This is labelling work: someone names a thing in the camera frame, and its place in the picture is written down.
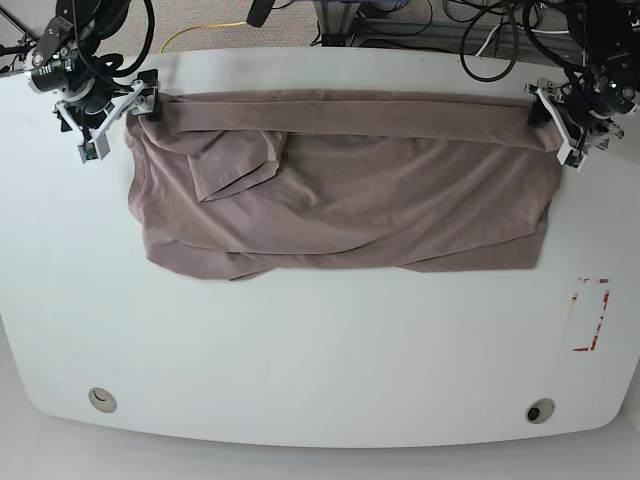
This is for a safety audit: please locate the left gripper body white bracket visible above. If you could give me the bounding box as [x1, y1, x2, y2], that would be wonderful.
[525, 76, 639, 171]

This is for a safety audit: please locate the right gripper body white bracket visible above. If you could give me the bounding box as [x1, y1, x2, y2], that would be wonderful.
[53, 69, 160, 163]

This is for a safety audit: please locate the mauve pink T-shirt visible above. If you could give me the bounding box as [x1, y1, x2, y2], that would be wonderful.
[125, 90, 562, 280]

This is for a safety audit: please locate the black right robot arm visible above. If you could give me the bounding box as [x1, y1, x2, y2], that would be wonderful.
[26, 1, 161, 163]

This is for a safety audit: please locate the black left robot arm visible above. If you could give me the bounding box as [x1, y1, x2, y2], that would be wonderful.
[521, 0, 639, 170]

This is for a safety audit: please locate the black tripod stand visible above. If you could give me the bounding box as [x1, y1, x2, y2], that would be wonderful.
[0, 0, 46, 71]

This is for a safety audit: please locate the red tape rectangle marking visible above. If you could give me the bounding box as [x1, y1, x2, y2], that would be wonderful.
[566, 278, 612, 353]

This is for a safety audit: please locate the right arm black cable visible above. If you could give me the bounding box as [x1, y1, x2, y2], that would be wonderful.
[74, 0, 156, 81]

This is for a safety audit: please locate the yellow cable on floor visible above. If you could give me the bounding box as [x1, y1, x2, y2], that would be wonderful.
[159, 22, 249, 54]

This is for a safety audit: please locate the aluminium frame base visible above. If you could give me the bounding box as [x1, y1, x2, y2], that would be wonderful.
[313, 0, 426, 49]

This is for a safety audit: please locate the right table cable grommet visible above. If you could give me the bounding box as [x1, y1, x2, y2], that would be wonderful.
[525, 398, 555, 425]

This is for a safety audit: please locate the table cable grommet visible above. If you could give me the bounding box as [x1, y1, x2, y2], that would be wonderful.
[525, 398, 555, 425]
[88, 387, 117, 414]

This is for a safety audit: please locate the left table cable grommet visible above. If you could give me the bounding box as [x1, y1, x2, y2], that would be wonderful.
[88, 387, 117, 414]

